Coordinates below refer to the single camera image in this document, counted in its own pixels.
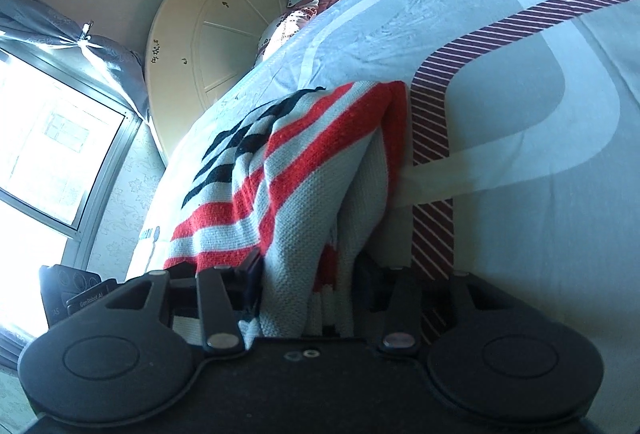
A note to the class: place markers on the metal framed window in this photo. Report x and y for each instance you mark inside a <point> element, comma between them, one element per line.
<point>50,138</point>

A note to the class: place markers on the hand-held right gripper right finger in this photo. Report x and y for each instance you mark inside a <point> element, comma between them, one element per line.
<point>362,281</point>

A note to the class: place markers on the grey curtain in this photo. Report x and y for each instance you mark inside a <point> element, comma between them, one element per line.
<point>115,63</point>

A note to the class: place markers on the cream round headboard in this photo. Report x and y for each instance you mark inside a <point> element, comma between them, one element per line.
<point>210,53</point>

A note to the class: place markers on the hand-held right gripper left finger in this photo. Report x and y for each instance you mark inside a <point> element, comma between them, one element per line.
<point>255,276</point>

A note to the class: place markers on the red black white striped sweater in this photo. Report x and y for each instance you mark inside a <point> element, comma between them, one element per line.
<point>300,194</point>

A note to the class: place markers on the white red patterned pillow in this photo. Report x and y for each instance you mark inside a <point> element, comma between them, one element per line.
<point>285,28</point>

